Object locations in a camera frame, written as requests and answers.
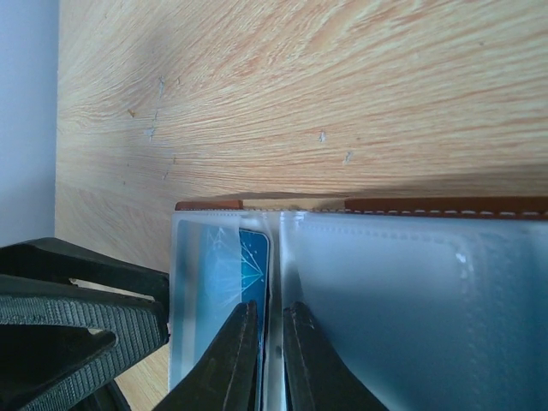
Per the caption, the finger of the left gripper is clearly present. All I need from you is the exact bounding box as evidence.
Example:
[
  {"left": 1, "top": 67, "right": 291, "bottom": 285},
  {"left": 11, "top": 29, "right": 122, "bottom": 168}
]
[
  {"left": 1, "top": 275, "right": 167, "bottom": 410},
  {"left": 1, "top": 237, "right": 170, "bottom": 302}
]

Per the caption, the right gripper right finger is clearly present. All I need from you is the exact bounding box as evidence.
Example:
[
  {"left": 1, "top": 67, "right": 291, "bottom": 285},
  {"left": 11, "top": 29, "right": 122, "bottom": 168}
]
[{"left": 283, "top": 301, "right": 386, "bottom": 410}]

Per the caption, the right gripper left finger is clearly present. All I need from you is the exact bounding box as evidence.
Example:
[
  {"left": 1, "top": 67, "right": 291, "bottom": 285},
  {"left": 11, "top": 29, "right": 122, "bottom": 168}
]
[{"left": 156, "top": 301, "right": 259, "bottom": 410}]

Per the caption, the brown leather card holder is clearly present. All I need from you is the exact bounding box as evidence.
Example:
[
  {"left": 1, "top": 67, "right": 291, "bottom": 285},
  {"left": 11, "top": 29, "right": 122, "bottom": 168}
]
[{"left": 171, "top": 197, "right": 547, "bottom": 410}]

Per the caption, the blue card magnetic stripe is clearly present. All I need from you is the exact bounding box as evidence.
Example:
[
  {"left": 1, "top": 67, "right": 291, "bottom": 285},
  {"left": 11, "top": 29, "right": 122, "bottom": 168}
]
[{"left": 170, "top": 220, "right": 271, "bottom": 388}]

